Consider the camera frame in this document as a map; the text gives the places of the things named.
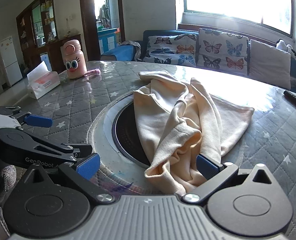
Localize blue cloth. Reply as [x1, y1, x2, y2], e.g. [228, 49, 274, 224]
[100, 45, 138, 62]

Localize window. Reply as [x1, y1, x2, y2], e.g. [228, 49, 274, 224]
[174, 0, 296, 39]

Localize blue white storage cabinet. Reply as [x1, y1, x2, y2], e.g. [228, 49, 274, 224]
[97, 27, 120, 54]

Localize white booklet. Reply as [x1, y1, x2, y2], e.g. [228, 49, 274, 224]
[26, 60, 61, 100]

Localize person's left hand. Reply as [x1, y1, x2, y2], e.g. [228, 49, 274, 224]
[0, 165, 17, 212]

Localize pink cartoon face bottle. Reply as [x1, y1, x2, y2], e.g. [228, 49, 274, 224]
[60, 39, 88, 80]

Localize cream garment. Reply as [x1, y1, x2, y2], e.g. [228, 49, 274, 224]
[132, 70, 255, 197]

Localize black remote control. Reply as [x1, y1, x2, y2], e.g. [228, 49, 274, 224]
[283, 90, 296, 109]

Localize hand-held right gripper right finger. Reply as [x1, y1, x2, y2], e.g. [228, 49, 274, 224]
[182, 153, 282, 204]

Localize dark wooden door frame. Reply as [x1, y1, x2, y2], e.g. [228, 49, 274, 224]
[78, 0, 126, 62]

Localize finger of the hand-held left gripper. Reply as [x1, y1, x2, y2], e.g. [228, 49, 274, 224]
[0, 106, 54, 128]
[25, 133, 94, 170]

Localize dark wooden display cabinet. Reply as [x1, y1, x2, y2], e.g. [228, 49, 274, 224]
[16, 0, 82, 74]

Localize round black table burner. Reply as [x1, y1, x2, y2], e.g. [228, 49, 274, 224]
[112, 97, 153, 168]

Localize white plush toy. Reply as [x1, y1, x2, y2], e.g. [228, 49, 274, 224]
[277, 39, 295, 55]

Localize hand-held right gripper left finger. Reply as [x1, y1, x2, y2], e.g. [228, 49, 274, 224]
[20, 152, 116, 205]

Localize hanging clothes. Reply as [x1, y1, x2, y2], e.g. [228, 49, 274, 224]
[99, 4, 111, 28]

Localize beige cushion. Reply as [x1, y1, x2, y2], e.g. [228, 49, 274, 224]
[249, 39, 291, 90]

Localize butterfly print cushion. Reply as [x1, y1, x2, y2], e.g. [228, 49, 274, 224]
[196, 28, 250, 77]
[143, 34, 197, 67]

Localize white refrigerator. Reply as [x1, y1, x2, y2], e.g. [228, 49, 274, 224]
[0, 35, 23, 87]

